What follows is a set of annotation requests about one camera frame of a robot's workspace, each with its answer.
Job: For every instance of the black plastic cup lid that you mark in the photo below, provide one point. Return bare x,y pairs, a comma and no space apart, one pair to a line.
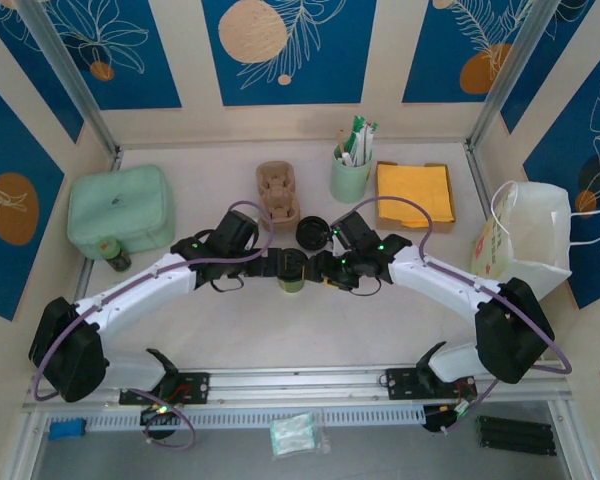
292,262
312,232

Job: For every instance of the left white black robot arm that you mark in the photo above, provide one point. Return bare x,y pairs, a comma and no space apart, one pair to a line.
130,300

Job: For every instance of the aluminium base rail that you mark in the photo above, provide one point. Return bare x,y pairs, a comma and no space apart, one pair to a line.
305,382

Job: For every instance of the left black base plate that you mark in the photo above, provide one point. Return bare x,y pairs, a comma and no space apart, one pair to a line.
195,387

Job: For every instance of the black ribbed battery pack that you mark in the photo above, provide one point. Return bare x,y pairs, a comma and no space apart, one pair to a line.
515,436

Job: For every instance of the mint green holder cup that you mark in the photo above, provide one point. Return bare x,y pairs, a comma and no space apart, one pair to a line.
350,182

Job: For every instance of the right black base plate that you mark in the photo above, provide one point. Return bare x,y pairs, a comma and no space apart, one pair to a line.
400,382

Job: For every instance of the small circuit board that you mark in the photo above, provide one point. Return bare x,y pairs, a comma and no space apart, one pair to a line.
461,407
160,409

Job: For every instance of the yellow napkin stack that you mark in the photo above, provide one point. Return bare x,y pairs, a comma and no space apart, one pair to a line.
415,185

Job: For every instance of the wooden stirrer stick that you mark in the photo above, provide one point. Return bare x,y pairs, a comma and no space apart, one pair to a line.
341,142

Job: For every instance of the small green capped bottle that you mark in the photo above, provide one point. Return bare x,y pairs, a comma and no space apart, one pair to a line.
115,255

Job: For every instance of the clear bag of packets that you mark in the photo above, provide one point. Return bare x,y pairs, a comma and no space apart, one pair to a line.
295,435

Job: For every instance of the aluminium frame post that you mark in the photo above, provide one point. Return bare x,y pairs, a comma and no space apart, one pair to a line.
65,65
510,65

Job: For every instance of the mint green zip pouch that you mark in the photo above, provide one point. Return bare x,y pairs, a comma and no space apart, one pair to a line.
120,200

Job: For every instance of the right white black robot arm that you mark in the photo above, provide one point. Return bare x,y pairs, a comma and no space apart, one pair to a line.
445,285

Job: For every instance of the white wrapped green tipped straw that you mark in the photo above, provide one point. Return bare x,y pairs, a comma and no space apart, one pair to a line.
374,127
365,142

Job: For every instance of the small blue block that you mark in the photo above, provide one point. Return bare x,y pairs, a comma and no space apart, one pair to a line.
66,430

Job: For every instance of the brown pulp cup carrier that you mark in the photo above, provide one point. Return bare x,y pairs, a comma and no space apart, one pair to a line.
277,185

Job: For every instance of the white paper takeout bag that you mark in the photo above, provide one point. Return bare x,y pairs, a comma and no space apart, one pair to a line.
535,225

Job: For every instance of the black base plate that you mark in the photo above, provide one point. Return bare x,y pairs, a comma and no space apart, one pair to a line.
400,382
195,387

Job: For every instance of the green paper wrapped straw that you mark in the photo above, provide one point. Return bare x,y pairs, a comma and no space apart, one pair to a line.
355,131

